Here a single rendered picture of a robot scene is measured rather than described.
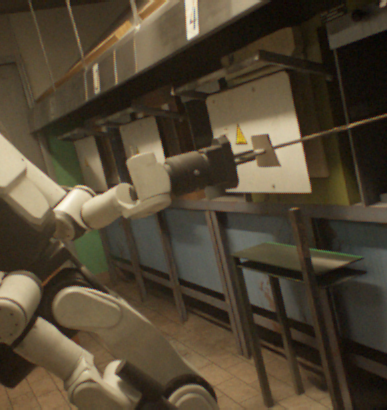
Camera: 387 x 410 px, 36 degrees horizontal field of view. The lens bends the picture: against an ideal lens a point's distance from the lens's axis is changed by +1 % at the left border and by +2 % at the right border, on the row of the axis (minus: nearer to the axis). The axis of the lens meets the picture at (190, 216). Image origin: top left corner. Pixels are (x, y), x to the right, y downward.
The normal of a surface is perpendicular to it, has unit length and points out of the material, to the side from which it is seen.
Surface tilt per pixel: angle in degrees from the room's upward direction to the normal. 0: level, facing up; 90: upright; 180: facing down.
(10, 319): 101
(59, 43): 90
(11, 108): 90
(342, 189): 90
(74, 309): 90
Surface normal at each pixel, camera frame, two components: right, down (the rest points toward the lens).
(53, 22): 0.40, 0.04
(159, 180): 0.29, -0.21
